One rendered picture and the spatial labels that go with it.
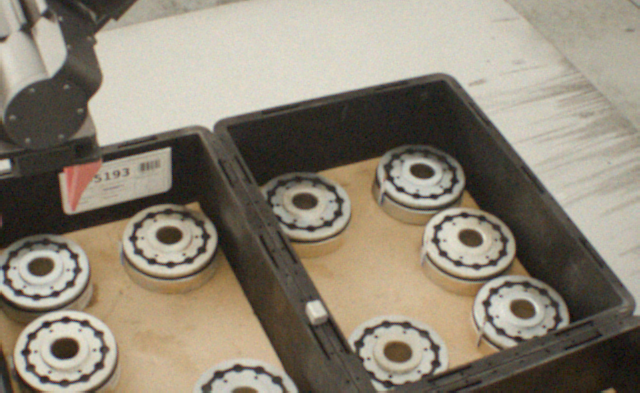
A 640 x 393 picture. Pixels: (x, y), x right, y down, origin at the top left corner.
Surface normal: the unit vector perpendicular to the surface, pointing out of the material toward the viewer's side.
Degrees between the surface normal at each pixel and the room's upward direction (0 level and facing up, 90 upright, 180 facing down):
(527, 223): 90
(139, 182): 90
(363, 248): 0
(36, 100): 91
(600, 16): 0
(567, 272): 90
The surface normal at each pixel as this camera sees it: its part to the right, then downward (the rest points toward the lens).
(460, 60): 0.08, -0.74
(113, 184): 0.41, 0.64
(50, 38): -0.54, -0.38
